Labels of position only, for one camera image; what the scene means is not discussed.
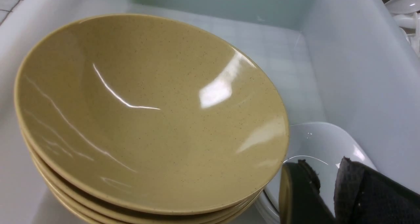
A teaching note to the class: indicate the tan noodle bowl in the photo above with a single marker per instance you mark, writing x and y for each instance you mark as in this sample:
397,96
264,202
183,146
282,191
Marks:
151,114

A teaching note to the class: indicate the white spoon top of pile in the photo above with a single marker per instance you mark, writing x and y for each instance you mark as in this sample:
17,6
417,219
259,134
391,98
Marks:
403,6

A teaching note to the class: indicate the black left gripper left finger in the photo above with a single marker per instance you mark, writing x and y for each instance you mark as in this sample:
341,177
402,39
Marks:
299,196

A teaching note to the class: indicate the white dish in tub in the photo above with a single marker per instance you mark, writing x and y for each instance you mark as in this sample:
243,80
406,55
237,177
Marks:
323,145

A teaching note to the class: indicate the large translucent white plastic tub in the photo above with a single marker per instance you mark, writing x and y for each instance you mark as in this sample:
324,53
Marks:
341,61

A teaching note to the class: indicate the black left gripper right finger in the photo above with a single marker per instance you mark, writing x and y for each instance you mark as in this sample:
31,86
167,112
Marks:
364,196

